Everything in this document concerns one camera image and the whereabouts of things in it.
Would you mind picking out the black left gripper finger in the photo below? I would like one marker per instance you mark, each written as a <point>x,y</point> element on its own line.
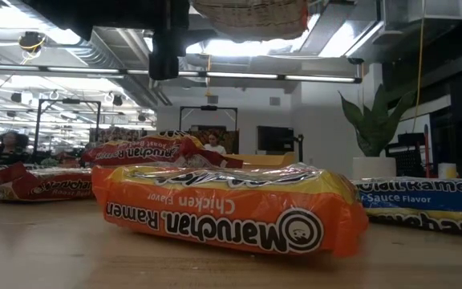
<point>167,52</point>

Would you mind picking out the orange Maruchan chicken pack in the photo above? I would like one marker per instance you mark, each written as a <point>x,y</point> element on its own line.
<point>251,18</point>
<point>223,216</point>

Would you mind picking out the red Maruchan roast beef pack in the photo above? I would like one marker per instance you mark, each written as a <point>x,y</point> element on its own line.
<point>143,152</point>
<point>46,186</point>

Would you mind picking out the blue Maruchan soy sauce pack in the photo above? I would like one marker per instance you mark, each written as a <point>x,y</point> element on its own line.
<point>423,196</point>

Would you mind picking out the bright ceiling light panel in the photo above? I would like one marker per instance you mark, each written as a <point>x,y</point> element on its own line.
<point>235,48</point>

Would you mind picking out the black ceiling spotlight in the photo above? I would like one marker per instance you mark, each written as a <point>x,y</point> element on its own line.
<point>16,97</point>
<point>142,117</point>
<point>117,100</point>

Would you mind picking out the long suspended light bar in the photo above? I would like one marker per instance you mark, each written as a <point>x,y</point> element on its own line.
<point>239,75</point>

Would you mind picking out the orange patterned board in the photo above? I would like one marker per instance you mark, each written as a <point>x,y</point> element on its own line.
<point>231,140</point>
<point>114,134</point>

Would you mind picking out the person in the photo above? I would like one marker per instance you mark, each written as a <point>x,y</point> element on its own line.
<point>8,146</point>
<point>214,142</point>

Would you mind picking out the black ceiling dome device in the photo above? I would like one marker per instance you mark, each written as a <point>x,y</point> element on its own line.
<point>30,40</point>

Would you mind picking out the black monitor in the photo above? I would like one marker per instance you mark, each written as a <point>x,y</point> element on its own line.
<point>275,138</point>

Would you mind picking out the yellow plastic bin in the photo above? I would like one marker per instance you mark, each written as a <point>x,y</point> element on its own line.
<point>267,159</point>

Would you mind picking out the snake plant in white pot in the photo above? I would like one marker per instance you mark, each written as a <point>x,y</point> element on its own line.
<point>375,128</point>

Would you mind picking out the black perforated cart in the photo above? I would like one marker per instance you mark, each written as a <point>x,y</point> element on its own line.
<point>409,160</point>

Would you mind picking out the white and yellow roll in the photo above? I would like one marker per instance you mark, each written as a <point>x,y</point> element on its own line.
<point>447,170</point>

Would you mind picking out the grey wall vent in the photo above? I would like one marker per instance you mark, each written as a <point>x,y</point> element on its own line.
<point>274,101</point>
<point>212,99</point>

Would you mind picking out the black robot station frame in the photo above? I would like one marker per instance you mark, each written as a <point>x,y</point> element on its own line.
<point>70,101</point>
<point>209,107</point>

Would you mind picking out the black stand post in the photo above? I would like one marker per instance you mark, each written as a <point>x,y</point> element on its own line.
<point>300,148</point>

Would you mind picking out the black ceiling camera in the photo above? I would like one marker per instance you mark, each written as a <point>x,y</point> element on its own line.
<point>355,61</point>

